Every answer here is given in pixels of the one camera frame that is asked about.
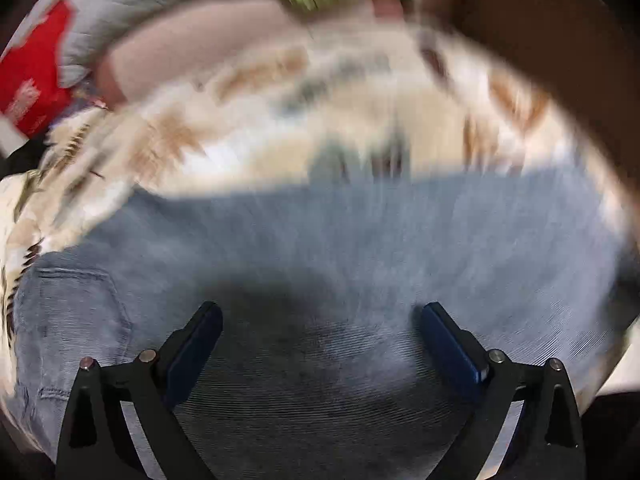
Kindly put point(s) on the beige leaf-printed blanket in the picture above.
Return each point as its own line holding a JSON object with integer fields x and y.
{"x": 350, "y": 100}

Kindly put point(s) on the blue denim pants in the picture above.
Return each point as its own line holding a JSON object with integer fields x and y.
{"x": 320, "y": 260}

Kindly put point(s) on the red paper bag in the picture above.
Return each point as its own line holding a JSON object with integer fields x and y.
{"x": 35, "y": 80}

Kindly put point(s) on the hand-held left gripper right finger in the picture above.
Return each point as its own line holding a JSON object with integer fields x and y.
{"x": 450, "y": 355}

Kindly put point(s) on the brown wooden board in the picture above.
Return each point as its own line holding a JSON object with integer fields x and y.
{"x": 550, "y": 35}

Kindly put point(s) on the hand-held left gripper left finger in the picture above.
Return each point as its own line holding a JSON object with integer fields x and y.
{"x": 192, "y": 355}

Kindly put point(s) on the pink and brown bolster cushion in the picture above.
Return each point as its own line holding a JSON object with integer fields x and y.
{"x": 240, "y": 40}

